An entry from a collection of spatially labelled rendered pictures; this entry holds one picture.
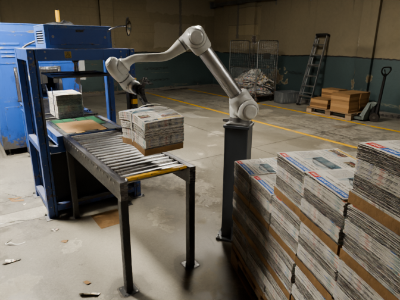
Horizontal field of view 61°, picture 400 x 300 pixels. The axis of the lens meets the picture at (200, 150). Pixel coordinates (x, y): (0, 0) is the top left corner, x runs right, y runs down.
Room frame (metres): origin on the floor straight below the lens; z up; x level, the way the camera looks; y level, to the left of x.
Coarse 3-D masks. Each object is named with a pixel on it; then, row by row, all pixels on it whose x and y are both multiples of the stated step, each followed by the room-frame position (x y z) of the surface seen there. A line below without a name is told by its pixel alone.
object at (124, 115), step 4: (136, 108) 2.38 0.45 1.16; (140, 108) 2.34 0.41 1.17; (144, 108) 2.32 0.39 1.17; (148, 108) 2.31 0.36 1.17; (152, 108) 2.30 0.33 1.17; (156, 108) 2.30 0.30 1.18; (120, 112) 2.29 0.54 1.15; (124, 112) 2.23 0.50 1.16; (128, 112) 2.20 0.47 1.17; (120, 116) 2.29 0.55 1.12; (124, 116) 2.25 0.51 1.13; (128, 116) 2.19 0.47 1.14; (124, 120) 2.25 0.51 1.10; (128, 120) 2.20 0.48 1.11; (124, 124) 2.25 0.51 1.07; (128, 124) 2.20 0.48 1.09; (124, 128) 2.27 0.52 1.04; (128, 128) 2.20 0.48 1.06; (124, 132) 2.27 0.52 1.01; (128, 132) 2.22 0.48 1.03; (124, 136) 2.27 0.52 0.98; (128, 136) 2.22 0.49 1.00
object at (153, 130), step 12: (144, 120) 2.03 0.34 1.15; (156, 120) 2.04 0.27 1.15; (168, 120) 2.09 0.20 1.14; (180, 120) 2.14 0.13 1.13; (144, 132) 2.00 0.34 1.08; (156, 132) 2.04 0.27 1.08; (168, 132) 2.09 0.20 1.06; (180, 132) 2.15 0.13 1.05; (144, 144) 2.02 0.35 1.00; (156, 144) 2.05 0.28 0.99; (168, 144) 2.11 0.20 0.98
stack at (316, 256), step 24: (240, 168) 2.11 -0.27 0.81; (264, 168) 2.07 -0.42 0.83; (264, 192) 1.75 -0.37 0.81; (240, 216) 2.08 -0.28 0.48; (264, 216) 1.73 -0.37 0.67; (288, 216) 1.49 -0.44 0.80; (240, 240) 2.06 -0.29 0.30; (264, 240) 1.70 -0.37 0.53; (288, 240) 1.47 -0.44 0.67; (312, 240) 1.28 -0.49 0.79; (240, 264) 2.03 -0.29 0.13; (288, 264) 1.43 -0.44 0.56; (312, 264) 1.26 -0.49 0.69; (336, 264) 1.12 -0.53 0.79; (264, 288) 1.68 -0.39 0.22; (288, 288) 1.42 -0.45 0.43; (312, 288) 1.23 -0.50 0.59
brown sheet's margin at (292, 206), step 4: (276, 188) 1.65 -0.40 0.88; (276, 192) 1.64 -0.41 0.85; (280, 192) 1.60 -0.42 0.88; (280, 196) 1.60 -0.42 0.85; (284, 196) 1.56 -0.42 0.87; (284, 200) 1.56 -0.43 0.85; (288, 200) 1.51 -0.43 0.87; (288, 204) 1.51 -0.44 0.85; (292, 204) 1.47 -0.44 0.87; (292, 208) 1.47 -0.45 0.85; (296, 208) 1.43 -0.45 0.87; (296, 212) 1.43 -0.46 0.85
